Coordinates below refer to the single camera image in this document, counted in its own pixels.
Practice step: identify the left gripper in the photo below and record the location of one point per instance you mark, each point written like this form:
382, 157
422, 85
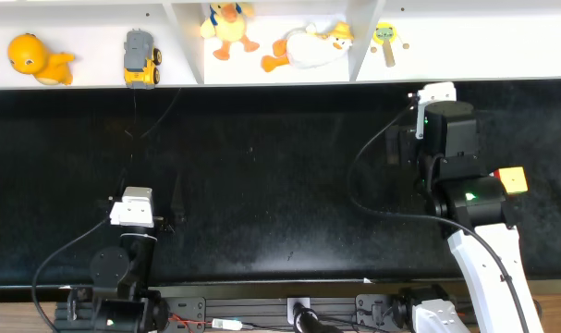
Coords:
162, 223

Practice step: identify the grey and yellow toy truck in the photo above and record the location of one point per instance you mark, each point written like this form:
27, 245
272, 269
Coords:
140, 57

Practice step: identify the yellow rubber duck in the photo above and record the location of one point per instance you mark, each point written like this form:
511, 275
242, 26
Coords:
28, 55

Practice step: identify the yellow rattle drum toy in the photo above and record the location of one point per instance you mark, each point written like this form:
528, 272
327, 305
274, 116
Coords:
385, 34

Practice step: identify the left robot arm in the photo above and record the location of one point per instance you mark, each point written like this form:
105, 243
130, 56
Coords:
123, 273

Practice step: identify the yellow plush duck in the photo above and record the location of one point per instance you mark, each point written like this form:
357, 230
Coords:
229, 28

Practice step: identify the white plush duck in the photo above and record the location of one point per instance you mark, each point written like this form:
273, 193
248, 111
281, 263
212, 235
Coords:
312, 48

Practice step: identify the white shelf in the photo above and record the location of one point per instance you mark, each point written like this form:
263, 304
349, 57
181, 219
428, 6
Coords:
469, 46

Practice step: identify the many-coloured puzzle cube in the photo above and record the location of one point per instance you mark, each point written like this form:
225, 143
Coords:
515, 180

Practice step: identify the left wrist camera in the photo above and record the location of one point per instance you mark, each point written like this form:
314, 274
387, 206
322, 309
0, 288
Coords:
133, 208

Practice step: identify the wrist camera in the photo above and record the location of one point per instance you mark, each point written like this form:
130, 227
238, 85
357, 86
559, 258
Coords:
133, 208
435, 92

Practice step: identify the mounting rail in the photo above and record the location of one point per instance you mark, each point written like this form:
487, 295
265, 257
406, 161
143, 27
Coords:
271, 314

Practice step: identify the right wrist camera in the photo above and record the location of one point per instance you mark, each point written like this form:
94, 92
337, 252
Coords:
435, 92

